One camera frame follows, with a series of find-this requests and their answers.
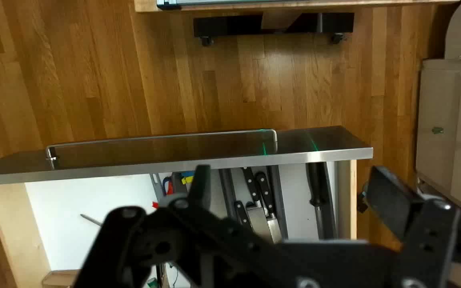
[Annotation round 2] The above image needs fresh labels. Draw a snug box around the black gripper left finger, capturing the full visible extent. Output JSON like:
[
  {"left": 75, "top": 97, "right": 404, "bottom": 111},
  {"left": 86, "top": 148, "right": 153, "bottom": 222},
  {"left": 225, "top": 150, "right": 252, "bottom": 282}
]
[{"left": 71, "top": 162, "right": 286, "bottom": 288}]

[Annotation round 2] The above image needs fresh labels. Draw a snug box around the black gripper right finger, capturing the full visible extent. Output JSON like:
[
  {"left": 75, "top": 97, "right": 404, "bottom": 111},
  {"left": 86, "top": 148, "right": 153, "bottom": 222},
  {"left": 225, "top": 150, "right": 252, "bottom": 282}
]
[{"left": 358, "top": 164, "right": 461, "bottom": 288}]

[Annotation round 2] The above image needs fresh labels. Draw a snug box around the blue yellow utensil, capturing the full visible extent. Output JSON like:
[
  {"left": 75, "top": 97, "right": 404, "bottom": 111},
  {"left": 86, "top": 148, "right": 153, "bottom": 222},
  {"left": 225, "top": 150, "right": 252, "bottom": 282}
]
[{"left": 171, "top": 169, "right": 196, "bottom": 188}]

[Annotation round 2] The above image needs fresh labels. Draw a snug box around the beige cabinet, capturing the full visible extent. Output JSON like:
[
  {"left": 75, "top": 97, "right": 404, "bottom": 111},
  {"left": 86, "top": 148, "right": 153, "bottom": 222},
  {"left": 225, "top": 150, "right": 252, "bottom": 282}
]
[{"left": 414, "top": 0, "right": 461, "bottom": 215}]

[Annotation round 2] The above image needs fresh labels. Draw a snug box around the light wooden table top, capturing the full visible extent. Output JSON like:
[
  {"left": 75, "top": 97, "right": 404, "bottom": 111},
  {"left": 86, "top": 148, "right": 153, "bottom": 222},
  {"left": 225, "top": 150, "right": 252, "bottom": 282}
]
[{"left": 132, "top": 0, "right": 461, "bottom": 14}]

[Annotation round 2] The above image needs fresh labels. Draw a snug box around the red handled utensil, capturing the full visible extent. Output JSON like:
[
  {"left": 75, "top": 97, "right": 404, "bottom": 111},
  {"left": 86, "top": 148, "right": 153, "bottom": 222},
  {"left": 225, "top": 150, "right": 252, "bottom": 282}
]
[{"left": 159, "top": 177, "right": 175, "bottom": 196}]

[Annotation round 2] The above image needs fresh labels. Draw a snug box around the black handled knife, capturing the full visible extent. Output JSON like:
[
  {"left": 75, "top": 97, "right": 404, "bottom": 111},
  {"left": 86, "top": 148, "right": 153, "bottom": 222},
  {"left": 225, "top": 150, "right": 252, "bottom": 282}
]
[
  {"left": 305, "top": 161, "right": 339, "bottom": 241},
  {"left": 252, "top": 169, "right": 284, "bottom": 244},
  {"left": 239, "top": 166, "right": 267, "bottom": 214}
]

